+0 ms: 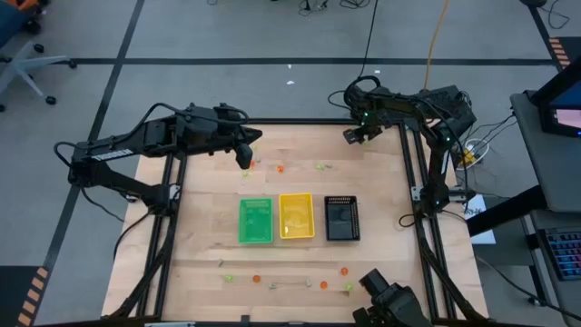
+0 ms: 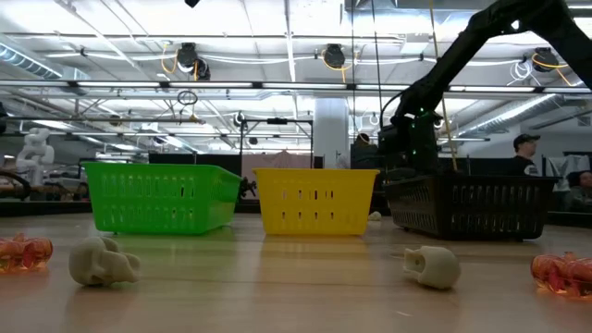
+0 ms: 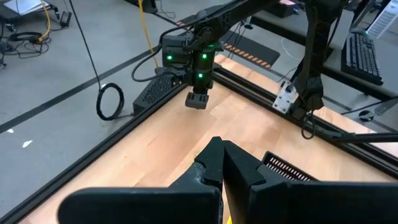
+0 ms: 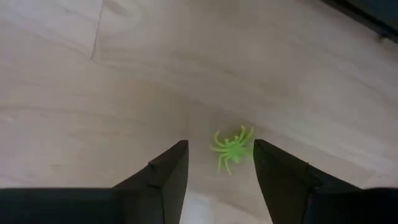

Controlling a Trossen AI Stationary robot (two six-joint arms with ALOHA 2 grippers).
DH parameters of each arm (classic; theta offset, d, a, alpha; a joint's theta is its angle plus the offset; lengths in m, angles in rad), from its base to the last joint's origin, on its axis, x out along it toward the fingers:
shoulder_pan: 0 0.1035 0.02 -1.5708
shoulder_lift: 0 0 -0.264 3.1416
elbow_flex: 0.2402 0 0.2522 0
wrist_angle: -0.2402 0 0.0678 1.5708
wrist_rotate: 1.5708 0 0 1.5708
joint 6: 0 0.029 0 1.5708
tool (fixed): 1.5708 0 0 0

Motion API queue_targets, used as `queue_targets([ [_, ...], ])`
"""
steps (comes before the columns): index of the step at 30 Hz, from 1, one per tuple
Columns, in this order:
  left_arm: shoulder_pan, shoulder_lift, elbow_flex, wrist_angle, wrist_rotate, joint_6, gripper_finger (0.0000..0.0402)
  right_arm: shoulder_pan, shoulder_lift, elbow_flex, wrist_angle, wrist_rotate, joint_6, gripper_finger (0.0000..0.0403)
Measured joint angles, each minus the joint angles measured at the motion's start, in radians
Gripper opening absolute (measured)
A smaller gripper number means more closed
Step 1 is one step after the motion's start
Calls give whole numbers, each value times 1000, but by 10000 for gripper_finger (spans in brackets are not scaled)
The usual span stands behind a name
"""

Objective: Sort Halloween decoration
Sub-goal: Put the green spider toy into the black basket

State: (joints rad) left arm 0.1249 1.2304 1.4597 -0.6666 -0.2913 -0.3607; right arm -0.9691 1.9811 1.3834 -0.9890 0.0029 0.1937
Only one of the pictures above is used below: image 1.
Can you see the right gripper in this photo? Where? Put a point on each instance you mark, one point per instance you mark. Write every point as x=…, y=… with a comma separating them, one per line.
x=361, y=133

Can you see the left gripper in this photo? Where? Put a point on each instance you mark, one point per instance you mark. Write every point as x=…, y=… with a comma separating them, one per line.
x=229, y=131

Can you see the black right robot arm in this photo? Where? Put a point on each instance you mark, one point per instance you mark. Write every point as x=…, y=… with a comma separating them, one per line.
x=438, y=172

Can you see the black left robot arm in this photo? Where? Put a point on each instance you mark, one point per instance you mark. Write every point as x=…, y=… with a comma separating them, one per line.
x=150, y=136

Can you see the green plastic basket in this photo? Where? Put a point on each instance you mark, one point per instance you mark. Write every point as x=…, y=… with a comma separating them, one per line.
x=256, y=227

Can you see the black plastic basket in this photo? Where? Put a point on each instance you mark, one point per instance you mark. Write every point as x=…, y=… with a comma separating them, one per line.
x=342, y=227

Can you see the yellow plastic basket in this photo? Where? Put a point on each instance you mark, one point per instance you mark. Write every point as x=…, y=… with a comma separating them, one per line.
x=297, y=227

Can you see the white paper sheet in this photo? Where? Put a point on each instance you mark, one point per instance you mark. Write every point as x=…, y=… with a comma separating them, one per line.
x=485, y=237

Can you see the black desk support beam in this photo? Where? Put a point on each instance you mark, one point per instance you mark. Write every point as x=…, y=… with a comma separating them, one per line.
x=504, y=211

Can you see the grey desk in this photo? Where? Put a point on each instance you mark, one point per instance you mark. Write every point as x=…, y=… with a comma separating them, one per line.
x=549, y=172

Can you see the black computer monitor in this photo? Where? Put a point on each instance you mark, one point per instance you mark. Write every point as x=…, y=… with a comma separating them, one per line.
x=558, y=97

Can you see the black orange-striped floor mat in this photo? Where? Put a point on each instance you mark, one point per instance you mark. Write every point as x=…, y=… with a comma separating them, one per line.
x=13, y=295
x=574, y=50

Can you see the grey keyboard shelf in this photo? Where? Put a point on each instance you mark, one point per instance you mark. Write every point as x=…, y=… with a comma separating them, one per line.
x=540, y=281

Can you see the blue office chair grey base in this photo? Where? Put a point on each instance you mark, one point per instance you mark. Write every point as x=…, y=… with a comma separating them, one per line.
x=22, y=68

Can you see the backlit computer keyboard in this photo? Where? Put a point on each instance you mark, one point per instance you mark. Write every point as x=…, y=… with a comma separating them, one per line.
x=567, y=252

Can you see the orange office chair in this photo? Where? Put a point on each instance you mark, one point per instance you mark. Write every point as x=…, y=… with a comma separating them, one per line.
x=27, y=3

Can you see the black aluminium table frame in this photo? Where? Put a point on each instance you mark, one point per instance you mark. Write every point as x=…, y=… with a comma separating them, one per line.
x=299, y=121

